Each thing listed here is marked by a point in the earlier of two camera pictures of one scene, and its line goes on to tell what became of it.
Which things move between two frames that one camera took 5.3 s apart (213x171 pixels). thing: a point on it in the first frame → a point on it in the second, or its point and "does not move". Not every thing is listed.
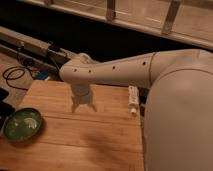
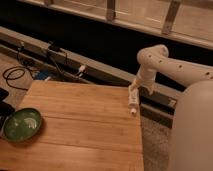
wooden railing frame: [186, 20] does not move
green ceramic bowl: [22, 125] does not move
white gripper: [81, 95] → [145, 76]
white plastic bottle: [133, 97] does not move
